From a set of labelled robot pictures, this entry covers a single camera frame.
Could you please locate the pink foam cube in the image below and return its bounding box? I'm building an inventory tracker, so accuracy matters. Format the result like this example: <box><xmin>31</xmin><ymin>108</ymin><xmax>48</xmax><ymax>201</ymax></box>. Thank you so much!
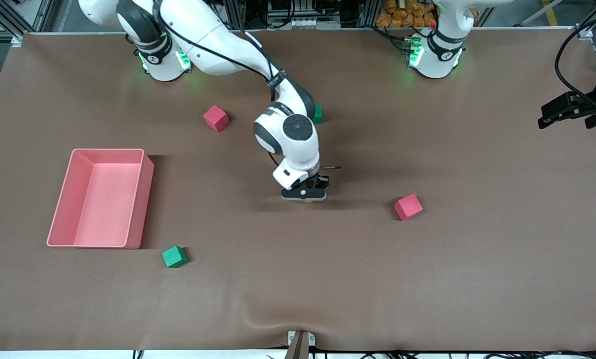
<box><xmin>394</xmin><ymin>193</ymin><xmax>424</xmax><ymax>221</ymax></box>
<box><xmin>202</xmin><ymin>104</ymin><xmax>230</xmax><ymax>133</ymax></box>

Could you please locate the bag of orange objects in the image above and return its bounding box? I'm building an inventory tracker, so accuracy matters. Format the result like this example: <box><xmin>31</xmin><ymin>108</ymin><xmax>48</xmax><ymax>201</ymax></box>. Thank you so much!
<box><xmin>376</xmin><ymin>0</ymin><xmax>438</xmax><ymax>28</ymax></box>

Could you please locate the pink plastic tray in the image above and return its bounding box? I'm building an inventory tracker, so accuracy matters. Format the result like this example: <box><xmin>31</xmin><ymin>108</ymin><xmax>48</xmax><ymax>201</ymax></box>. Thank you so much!
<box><xmin>46</xmin><ymin>148</ymin><xmax>155</xmax><ymax>249</ymax></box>

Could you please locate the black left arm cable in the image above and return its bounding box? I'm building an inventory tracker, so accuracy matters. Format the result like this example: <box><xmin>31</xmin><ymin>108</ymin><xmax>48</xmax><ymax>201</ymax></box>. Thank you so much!
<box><xmin>554</xmin><ymin>12</ymin><xmax>596</xmax><ymax>113</ymax></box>

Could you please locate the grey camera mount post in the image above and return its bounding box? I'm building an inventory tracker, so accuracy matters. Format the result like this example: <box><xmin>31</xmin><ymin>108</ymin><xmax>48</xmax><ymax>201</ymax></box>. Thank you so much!
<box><xmin>284</xmin><ymin>330</ymin><xmax>316</xmax><ymax>359</ymax></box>

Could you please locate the aluminium frame post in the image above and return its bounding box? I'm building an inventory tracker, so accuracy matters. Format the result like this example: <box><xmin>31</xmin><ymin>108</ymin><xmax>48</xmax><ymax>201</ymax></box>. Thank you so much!
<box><xmin>225</xmin><ymin>0</ymin><xmax>246</xmax><ymax>29</ymax></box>
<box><xmin>358</xmin><ymin>0</ymin><xmax>381</xmax><ymax>28</ymax></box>

